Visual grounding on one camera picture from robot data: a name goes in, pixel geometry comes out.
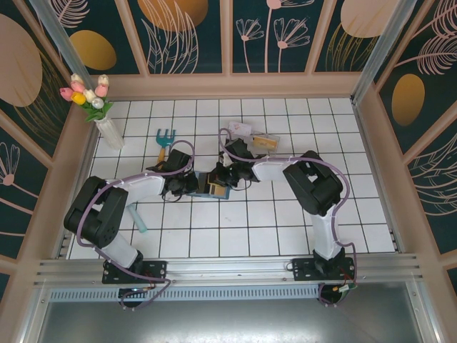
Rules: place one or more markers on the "teal leather card holder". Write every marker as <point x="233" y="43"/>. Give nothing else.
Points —
<point x="203" y="196"/>

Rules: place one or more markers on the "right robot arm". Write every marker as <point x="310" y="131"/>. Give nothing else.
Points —
<point x="314" y="182"/>

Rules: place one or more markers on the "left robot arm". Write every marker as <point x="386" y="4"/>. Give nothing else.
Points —
<point x="96" y="214"/>

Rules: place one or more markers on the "gold card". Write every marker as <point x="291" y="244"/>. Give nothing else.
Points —
<point x="265" y="143"/>

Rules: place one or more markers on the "lavender card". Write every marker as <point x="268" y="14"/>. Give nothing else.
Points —
<point x="240" y="128"/>

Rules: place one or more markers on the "clear acrylic organizer box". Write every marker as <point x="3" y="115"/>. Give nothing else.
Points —
<point x="266" y="135"/>

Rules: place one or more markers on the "white ribbed vase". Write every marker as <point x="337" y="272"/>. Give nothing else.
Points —
<point x="110" y="135"/>

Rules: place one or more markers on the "pale teal tube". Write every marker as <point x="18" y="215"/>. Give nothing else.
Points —
<point x="138" y="219"/>

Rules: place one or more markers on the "artificial tulip bouquet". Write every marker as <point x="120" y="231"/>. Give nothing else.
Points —
<point x="89" y="96"/>

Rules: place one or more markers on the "small controller board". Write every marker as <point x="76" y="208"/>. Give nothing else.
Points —
<point x="341" y="291"/>
<point x="134" y="293"/>

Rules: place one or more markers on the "aluminium front rail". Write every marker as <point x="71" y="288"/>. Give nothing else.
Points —
<point x="228" y="268"/>

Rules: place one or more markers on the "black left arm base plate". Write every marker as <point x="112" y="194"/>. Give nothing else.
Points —
<point x="153" y="269"/>

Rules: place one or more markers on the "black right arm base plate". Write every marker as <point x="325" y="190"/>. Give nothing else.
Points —
<point x="303" y="268"/>

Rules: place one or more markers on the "aluminium corner post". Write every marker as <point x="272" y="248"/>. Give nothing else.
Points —
<point x="59" y="39"/>
<point x="382" y="50"/>

